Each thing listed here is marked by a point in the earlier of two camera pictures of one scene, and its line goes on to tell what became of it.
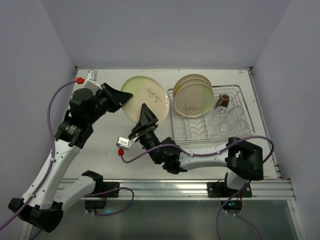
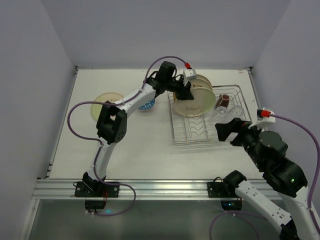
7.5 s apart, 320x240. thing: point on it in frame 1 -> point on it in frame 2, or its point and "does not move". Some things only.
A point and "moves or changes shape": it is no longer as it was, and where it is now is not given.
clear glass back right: [237, 112] does not move
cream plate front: [145, 90] moves or changes shape
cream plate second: [192, 100] does not move
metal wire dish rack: [229, 120] does not move
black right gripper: [144, 130] -> [238, 131]
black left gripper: [109, 97] -> [182, 88]
